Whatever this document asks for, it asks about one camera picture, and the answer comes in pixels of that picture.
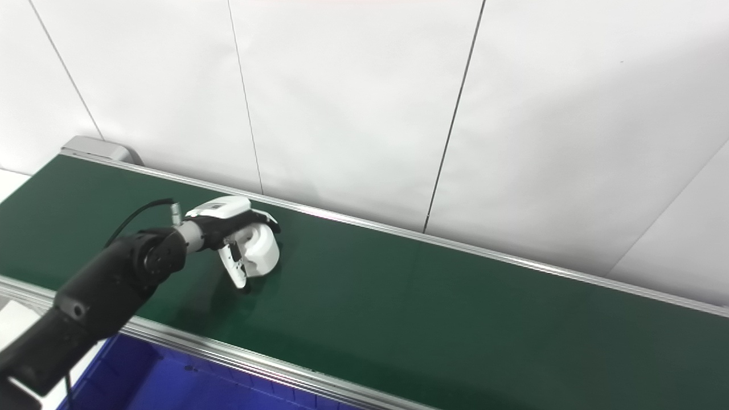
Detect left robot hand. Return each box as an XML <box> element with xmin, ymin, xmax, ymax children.
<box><xmin>185</xmin><ymin>195</ymin><xmax>281</xmax><ymax>290</ymax></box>

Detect grey conveyor end housing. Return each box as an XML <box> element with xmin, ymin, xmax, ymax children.
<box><xmin>60</xmin><ymin>136</ymin><xmax>143</xmax><ymax>167</ymax></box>

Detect green conveyor belt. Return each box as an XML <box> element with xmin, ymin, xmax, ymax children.
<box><xmin>0</xmin><ymin>149</ymin><xmax>729</xmax><ymax>410</ymax></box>
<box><xmin>0</xmin><ymin>155</ymin><xmax>729</xmax><ymax>410</ymax></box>

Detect blue plastic bin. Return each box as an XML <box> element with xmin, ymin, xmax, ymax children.
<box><xmin>57</xmin><ymin>333</ymin><xmax>365</xmax><ymax>410</ymax></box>

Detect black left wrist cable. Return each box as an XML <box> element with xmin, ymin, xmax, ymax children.
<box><xmin>104</xmin><ymin>198</ymin><xmax>184</xmax><ymax>249</ymax></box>

